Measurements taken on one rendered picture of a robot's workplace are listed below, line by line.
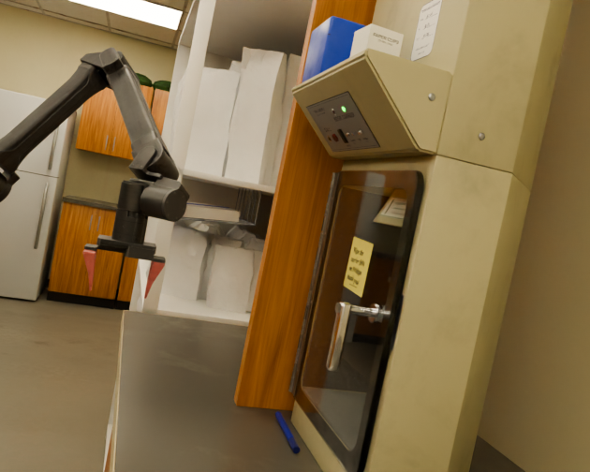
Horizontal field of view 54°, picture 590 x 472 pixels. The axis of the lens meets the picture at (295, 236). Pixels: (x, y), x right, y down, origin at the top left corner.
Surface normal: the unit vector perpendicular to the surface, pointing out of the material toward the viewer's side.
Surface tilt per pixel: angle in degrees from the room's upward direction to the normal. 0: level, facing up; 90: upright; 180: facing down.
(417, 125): 90
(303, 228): 90
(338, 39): 90
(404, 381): 90
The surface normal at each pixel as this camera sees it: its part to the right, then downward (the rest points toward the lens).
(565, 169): -0.94, -0.18
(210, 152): -0.15, 0.07
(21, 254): 0.27, 0.11
